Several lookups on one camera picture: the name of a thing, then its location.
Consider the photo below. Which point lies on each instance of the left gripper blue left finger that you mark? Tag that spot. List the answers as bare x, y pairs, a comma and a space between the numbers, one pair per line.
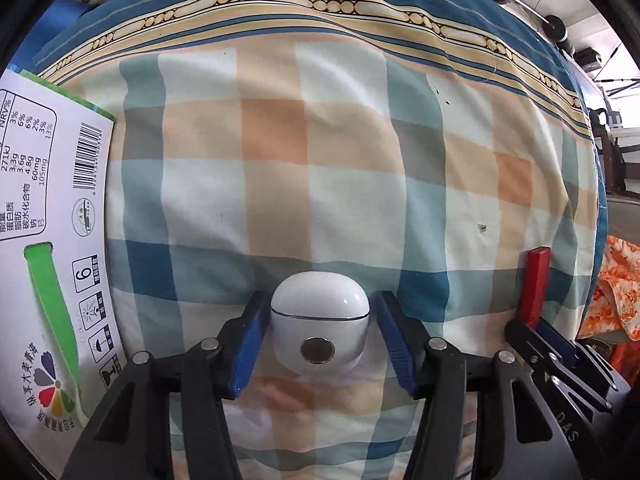
247, 334

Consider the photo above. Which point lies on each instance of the dark wooden chair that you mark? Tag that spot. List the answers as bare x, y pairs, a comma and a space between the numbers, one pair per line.
613, 162

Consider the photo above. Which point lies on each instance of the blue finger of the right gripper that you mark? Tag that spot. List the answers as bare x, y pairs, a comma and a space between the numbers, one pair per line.
565, 349

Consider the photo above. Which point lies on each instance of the plaid checkered tablecloth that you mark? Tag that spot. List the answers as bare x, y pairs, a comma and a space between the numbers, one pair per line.
416, 146

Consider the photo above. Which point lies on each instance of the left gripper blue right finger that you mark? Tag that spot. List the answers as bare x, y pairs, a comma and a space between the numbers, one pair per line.
401, 356

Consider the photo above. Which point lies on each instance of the blue folded mat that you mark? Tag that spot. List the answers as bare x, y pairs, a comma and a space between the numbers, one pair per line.
59, 15

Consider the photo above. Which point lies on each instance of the white earbuds case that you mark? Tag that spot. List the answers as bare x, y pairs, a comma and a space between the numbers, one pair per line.
319, 322

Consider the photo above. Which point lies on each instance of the short barbell on floor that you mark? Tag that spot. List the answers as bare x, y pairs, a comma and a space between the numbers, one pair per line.
553, 26

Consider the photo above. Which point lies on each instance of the open cardboard box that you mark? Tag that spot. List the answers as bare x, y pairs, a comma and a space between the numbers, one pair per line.
60, 346

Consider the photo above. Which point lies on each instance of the red rectangular case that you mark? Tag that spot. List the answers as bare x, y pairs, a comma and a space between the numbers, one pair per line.
534, 287

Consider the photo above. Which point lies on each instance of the orange white cloth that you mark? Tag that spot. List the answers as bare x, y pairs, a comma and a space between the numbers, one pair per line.
614, 304

